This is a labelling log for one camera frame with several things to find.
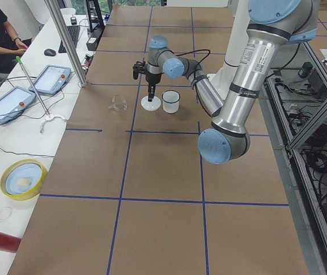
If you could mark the grabber stick green handle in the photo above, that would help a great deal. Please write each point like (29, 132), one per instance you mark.
(48, 116)

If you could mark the black computer mouse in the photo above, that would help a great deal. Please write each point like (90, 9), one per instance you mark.
(49, 52)

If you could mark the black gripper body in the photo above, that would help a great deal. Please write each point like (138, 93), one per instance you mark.
(153, 78)

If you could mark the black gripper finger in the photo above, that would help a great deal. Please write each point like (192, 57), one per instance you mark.
(152, 92)
(149, 93)

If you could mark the white enamel mug blue rim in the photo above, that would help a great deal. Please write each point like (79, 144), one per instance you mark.
(171, 101)

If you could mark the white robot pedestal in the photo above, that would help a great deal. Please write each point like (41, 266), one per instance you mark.
(237, 42)

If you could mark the white ceramic lid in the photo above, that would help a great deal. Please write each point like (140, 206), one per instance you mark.
(150, 105)

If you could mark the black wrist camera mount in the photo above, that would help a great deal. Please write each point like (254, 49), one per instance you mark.
(139, 68)

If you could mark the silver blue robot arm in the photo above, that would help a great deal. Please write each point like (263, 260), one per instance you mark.
(271, 24)

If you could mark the blue teach pendant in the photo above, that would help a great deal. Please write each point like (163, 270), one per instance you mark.
(13, 103)
(52, 79)

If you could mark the near blue teach pendant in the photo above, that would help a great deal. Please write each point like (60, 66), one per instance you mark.
(13, 103)

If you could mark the yellow rimmed bowl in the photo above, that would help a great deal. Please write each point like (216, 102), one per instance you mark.
(23, 180)

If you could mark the black computer box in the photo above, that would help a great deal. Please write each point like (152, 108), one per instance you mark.
(94, 39)

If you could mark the far blue teach pendant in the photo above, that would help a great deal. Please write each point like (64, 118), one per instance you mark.
(52, 79)

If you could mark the aluminium frame post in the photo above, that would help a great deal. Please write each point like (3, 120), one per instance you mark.
(63, 32)

